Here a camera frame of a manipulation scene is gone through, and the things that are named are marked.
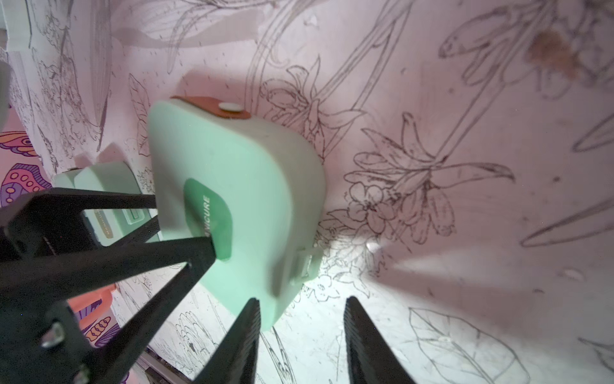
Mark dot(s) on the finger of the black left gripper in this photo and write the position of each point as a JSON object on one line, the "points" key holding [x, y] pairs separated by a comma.
{"points": [[48, 257]]}

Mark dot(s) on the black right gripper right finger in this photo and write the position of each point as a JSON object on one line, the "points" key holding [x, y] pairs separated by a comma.
{"points": [[369, 357]]}

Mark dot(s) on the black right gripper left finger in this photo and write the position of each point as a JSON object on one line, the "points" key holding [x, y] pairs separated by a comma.
{"points": [[235, 360]]}

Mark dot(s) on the green case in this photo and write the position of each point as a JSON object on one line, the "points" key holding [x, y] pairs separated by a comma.
{"points": [[256, 188], [110, 183]]}

